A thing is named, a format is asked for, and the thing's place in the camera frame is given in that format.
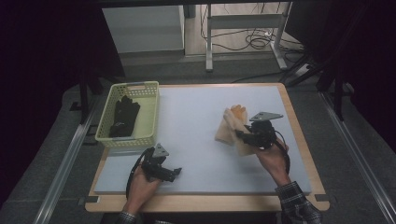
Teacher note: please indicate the light grey foam mat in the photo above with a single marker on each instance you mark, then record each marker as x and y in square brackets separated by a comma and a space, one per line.
[199, 155]

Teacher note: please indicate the beige glove with orange fingertips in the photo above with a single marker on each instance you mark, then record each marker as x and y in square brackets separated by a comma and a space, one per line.
[241, 149]

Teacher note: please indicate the wooden table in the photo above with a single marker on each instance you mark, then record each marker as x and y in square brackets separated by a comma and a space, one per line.
[202, 203]

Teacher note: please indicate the black tripod stand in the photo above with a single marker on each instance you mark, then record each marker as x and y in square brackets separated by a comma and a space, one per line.
[303, 70]

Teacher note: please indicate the white cabinet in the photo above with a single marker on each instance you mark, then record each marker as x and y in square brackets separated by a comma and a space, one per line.
[143, 29]

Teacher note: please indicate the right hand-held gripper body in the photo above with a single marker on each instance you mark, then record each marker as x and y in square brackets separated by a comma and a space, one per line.
[263, 133]

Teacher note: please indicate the white metal stand frame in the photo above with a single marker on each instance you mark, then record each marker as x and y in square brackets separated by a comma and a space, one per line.
[246, 21]

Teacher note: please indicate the dark curtain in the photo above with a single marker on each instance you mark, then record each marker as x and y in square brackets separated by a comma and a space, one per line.
[40, 62]
[367, 62]

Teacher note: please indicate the aluminium floor rail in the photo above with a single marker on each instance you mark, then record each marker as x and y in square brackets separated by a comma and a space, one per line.
[67, 165]
[358, 155]

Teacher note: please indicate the pale green plastic basket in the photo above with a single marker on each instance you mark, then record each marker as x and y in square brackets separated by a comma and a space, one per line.
[149, 115]

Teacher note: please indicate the black upright post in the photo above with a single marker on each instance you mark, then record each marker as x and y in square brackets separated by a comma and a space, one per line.
[339, 99]
[83, 99]

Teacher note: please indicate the black glove with logo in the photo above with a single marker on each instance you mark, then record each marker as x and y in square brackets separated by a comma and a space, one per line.
[123, 119]

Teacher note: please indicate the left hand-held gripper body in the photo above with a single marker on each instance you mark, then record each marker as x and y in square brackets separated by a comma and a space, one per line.
[154, 168]

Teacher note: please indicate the beige glove with orange palm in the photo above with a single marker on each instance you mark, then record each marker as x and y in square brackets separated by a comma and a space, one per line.
[224, 132]

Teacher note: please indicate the person's left hand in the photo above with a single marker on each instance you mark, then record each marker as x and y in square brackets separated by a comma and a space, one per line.
[141, 191]

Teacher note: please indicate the person's right hand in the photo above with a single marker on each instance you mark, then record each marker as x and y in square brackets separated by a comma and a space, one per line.
[274, 161]

